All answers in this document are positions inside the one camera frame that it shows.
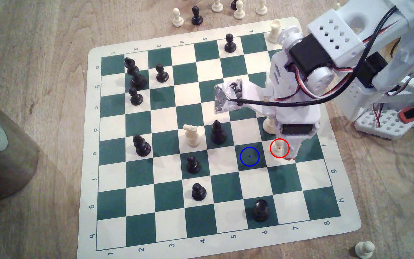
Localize black chess bishop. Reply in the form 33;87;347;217
211;120;227;145
131;72;147;90

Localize black chess pawn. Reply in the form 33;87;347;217
128;87;144;106
191;6;204;26
224;33;237;53
186;155;201;174
191;183;207;201
155;64;169;83

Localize brown chess bag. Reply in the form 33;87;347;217
0;88;40;200

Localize taped wrist camera module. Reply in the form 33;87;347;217
214;78;244;114

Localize white chess king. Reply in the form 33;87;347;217
267;20;282;44

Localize white chess queen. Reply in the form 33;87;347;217
263;116;276;134

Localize black chess rook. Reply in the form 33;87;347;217
253;199;270;222

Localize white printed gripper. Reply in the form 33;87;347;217
264;50;321;161

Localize black chess king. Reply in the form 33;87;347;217
124;57;138;76

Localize white chess knight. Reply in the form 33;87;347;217
183;124;202;147

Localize white perforated base plate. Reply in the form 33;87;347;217
354;108;414;141

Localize green and white chess mat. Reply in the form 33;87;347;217
77;17;362;259

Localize black camera cable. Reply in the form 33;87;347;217
229;6;399;107

